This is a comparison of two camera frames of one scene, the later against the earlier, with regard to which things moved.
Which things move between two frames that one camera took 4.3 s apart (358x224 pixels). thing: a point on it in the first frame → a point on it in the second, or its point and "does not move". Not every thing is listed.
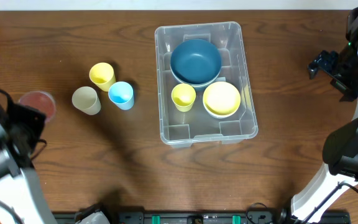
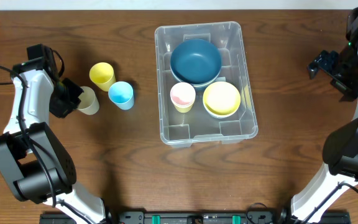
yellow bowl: [221, 98] does not move
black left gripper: [30, 121] → [70, 97]
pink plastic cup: [41, 102] → [183, 94]
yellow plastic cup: [102, 74] does not move
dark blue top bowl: [196, 63] does not move
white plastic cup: [85, 99] does not move
